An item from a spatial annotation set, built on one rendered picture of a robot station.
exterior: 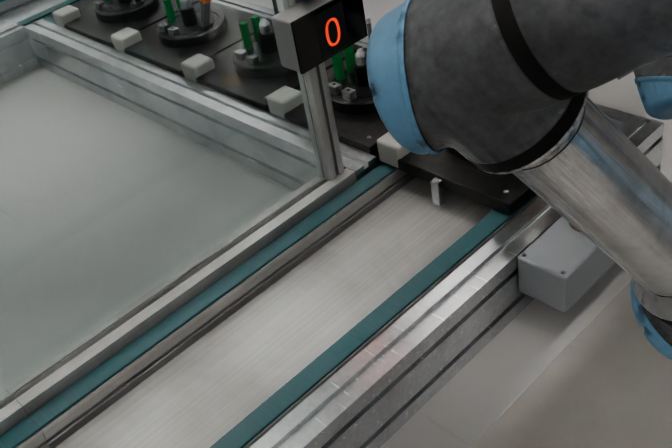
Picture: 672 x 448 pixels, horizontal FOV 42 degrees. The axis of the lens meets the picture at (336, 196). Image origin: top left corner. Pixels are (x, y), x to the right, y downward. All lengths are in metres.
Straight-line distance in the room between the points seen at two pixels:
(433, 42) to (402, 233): 0.63
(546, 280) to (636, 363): 0.14
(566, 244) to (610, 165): 0.39
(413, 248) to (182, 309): 0.32
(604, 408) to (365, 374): 0.28
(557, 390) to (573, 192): 0.40
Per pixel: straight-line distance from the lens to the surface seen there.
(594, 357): 1.11
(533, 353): 1.11
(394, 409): 1.02
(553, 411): 1.05
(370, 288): 1.13
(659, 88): 0.97
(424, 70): 0.62
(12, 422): 1.09
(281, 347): 1.08
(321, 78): 1.19
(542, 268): 1.08
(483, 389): 1.07
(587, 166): 0.71
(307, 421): 0.95
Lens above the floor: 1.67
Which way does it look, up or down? 35 degrees down
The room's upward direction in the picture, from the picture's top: 11 degrees counter-clockwise
